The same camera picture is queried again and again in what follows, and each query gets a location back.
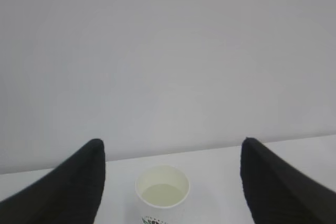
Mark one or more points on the white paper cup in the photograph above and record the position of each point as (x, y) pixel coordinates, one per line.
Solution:
(162, 192)

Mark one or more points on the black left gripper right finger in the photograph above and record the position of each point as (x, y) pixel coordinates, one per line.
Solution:
(276, 192)

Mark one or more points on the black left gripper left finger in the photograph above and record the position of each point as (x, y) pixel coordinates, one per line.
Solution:
(70, 193)

